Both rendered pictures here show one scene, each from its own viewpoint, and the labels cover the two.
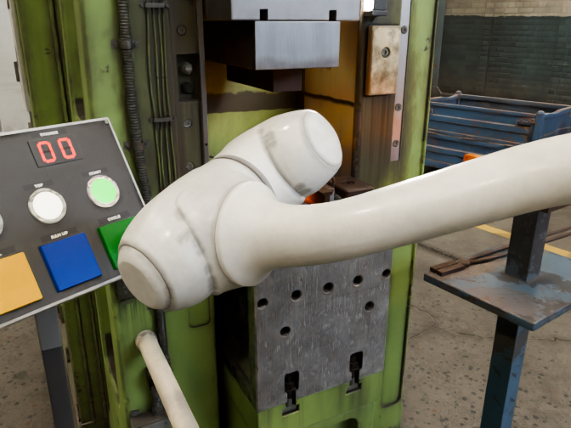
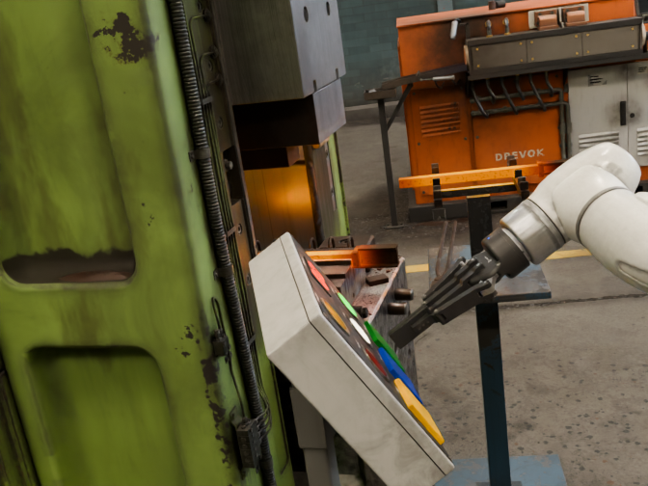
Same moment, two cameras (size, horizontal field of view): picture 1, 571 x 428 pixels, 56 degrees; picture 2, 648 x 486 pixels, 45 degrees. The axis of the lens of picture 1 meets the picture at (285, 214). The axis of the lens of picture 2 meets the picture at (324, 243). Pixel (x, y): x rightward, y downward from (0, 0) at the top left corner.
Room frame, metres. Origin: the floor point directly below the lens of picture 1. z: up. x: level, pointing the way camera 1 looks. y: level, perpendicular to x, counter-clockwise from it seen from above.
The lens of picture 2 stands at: (0.11, 1.09, 1.55)
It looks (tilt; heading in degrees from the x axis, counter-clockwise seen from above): 18 degrees down; 315
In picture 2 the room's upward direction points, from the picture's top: 8 degrees counter-clockwise
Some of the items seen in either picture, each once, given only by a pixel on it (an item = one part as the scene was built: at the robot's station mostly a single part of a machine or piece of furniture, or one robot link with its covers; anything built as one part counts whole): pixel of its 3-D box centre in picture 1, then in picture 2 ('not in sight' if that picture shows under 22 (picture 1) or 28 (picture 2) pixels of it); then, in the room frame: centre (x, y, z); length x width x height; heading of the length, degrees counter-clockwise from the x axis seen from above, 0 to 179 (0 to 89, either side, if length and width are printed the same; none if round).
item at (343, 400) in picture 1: (277, 400); not in sight; (1.39, 0.02, 0.23); 0.55 x 0.37 x 0.47; 27
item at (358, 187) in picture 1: (347, 194); (347, 254); (1.30, -0.16, 0.95); 0.12 x 0.08 x 0.06; 27
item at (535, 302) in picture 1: (521, 277); (483, 270); (1.22, -0.60, 0.75); 0.40 x 0.30 x 0.02; 126
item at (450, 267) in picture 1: (512, 248); (445, 254); (1.37, -0.64, 0.77); 0.60 x 0.04 x 0.01; 121
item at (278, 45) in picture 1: (257, 42); (232, 119); (1.35, 0.07, 1.32); 0.42 x 0.20 x 0.10; 27
